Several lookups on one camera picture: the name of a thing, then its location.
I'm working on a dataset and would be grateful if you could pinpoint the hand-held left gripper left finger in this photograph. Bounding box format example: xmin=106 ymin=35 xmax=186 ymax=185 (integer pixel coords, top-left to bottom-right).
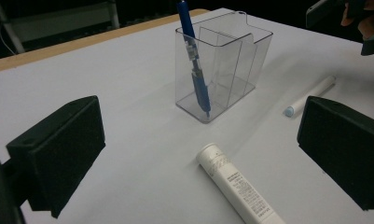
xmin=6 ymin=95 xmax=106 ymax=218

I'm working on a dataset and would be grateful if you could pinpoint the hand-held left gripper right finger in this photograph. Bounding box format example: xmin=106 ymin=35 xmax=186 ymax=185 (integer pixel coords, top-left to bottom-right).
xmin=296 ymin=95 xmax=374 ymax=211

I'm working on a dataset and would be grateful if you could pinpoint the white marker pen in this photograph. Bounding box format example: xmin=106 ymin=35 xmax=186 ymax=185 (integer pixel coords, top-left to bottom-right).
xmin=283 ymin=75 xmax=337 ymax=119

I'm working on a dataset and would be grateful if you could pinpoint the clear plastic organizer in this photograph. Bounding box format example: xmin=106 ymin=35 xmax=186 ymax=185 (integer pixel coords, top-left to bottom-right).
xmin=174 ymin=10 xmax=274 ymax=124

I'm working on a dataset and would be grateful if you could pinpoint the white tube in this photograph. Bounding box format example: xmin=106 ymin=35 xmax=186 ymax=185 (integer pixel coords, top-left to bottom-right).
xmin=196 ymin=142 xmax=286 ymax=224

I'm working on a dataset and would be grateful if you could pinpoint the blue pen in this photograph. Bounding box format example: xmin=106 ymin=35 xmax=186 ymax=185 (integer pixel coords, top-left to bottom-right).
xmin=175 ymin=0 xmax=213 ymax=119

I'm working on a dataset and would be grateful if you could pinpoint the white board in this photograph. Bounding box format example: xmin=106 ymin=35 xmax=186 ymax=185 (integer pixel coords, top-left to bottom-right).
xmin=0 ymin=7 xmax=374 ymax=224

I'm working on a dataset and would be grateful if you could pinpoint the white metal stand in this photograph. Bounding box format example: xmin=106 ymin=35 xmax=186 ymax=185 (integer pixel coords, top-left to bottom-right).
xmin=0 ymin=0 xmax=121 ymax=54

